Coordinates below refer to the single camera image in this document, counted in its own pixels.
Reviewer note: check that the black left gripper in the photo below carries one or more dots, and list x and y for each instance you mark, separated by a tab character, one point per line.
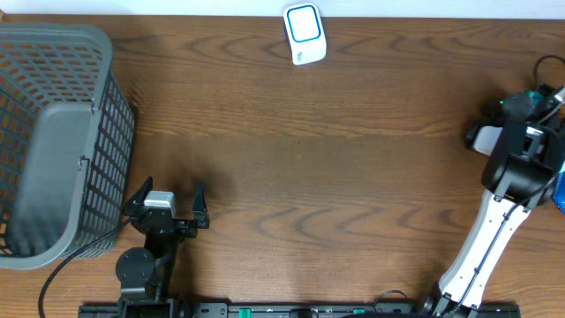
187	230

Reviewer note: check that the blue Oreo cookie pack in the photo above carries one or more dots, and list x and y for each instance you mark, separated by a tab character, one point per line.
559	192

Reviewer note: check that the blue mouthwash bottle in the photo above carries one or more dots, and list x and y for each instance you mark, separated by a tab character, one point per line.
538	100

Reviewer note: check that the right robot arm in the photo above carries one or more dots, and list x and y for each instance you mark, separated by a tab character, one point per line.
520	136

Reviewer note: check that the white barcode scanner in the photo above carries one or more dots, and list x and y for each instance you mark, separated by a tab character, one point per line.
305	33

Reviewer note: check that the grey plastic mesh basket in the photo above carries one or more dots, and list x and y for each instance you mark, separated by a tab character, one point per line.
67	134

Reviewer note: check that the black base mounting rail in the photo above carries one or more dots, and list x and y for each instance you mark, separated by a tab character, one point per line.
223	310

